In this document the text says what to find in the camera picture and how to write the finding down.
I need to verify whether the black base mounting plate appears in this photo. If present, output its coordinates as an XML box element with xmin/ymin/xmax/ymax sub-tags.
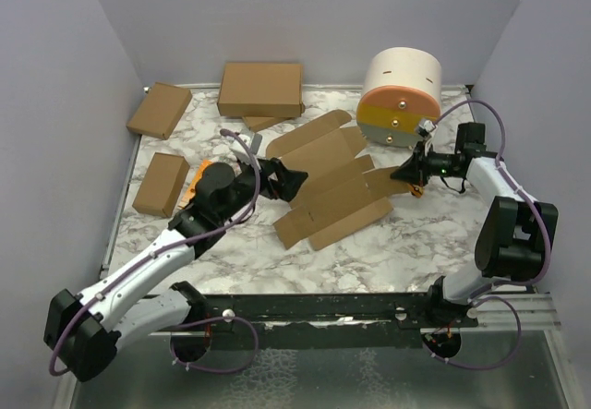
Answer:
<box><xmin>150</xmin><ymin>291</ymin><xmax>481</xmax><ymax>350</ymax></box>

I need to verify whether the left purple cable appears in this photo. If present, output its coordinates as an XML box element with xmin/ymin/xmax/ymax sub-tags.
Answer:
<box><xmin>49</xmin><ymin>127</ymin><xmax>259</xmax><ymax>378</ymax></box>

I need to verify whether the round pastel drawer cabinet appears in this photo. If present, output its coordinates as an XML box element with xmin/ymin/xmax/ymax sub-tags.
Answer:
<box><xmin>356</xmin><ymin>47</ymin><xmax>441</xmax><ymax>148</ymax></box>

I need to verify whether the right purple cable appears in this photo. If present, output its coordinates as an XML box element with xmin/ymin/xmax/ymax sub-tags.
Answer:
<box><xmin>427</xmin><ymin>99</ymin><xmax>555</xmax><ymax>369</ymax></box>

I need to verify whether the small cardboard box under stack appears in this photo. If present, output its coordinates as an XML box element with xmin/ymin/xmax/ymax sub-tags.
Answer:
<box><xmin>242</xmin><ymin>116</ymin><xmax>285</xmax><ymax>132</ymax></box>

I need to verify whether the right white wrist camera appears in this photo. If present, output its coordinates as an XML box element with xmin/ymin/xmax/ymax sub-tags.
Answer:
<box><xmin>416</xmin><ymin>118</ymin><xmax>437</xmax><ymax>139</ymax></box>

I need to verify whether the brown cardboard box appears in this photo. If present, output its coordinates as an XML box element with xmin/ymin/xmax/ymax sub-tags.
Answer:
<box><xmin>266</xmin><ymin>110</ymin><xmax>413</xmax><ymax>251</ymax></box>

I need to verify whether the small orange toy car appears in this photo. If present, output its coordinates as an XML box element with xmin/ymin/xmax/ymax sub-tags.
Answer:
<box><xmin>409</xmin><ymin>185</ymin><xmax>424</xmax><ymax>198</ymax></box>

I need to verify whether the purple cable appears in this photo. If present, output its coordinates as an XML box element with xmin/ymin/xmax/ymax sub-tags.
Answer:
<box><xmin>49</xmin><ymin>127</ymin><xmax>259</xmax><ymax>378</ymax></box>
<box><xmin>427</xmin><ymin>99</ymin><xmax>555</xmax><ymax>369</ymax></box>

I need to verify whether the folded cardboard box back left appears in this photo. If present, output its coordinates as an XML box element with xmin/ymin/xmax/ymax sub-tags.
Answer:
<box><xmin>127</xmin><ymin>82</ymin><xmax>192</xmax><ymax>140</ymax></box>

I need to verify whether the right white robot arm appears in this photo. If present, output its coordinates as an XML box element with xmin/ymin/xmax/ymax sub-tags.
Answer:
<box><xmin>391</xmin><ymin>120</ymin><xmax>559</xmax><ymax>327</ymax></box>

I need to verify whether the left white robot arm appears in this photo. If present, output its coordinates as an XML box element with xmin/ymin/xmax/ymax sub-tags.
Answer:
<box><xmin>43</xmin><ymin>158</ymin><xmax>308</xmax><ymax>382</ymax></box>

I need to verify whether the aluminium rail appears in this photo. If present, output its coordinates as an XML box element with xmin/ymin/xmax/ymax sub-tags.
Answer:
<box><xmin>469</xmin><ymin>294</ymin><xmax>561</xmax><ymax>331</ymax></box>

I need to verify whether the large folded cardboard box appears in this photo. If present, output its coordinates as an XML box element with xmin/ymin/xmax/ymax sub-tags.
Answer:
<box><xmin>217</xmin><ymin>62</ymin><xmax>305</xmax><ymax>118</ymax></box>

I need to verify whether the folded cardboard box front left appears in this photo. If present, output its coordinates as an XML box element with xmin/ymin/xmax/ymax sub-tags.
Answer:
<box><xmin>132</xmin><ymin>152</ymin><xmax>189</xmax><ymax>218</ymax></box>

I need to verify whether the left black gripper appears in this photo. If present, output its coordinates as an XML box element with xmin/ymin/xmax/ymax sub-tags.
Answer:
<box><xmin>220</xmin><ymin>154</ymin><xmax>308</xmax><ymax>224</ymax></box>

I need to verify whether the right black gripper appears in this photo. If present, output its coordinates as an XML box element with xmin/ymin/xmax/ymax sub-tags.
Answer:
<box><xmin>392</xmin><ymin>139</ymin><xmax>461</xmax><ymax>187</ymax></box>

